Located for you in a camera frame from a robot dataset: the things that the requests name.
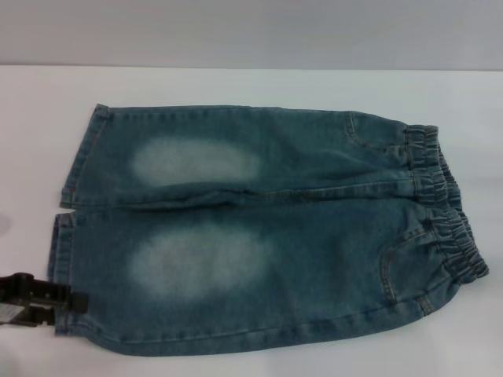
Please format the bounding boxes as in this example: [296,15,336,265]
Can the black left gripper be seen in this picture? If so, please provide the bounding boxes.
[0,273,90,328]

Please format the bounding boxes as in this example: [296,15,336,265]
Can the blue denim shorts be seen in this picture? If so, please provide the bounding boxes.
[46,102,491,357]

